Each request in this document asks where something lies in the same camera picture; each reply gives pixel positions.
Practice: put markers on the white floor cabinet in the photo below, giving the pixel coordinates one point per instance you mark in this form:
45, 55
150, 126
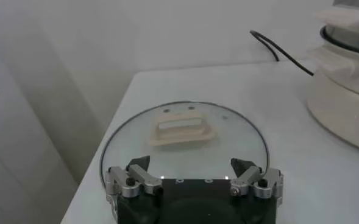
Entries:
14, 152

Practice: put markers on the white electric cooker pot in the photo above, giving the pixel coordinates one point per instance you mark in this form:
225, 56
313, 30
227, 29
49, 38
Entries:
343, 115

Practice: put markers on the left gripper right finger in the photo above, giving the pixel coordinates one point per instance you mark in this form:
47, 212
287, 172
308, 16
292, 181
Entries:
249, 179

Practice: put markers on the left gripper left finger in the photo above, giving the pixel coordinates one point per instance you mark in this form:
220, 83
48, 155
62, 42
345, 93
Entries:
142, 181

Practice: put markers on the round glass pot lid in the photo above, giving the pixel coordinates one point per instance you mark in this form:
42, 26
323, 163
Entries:
228, 143

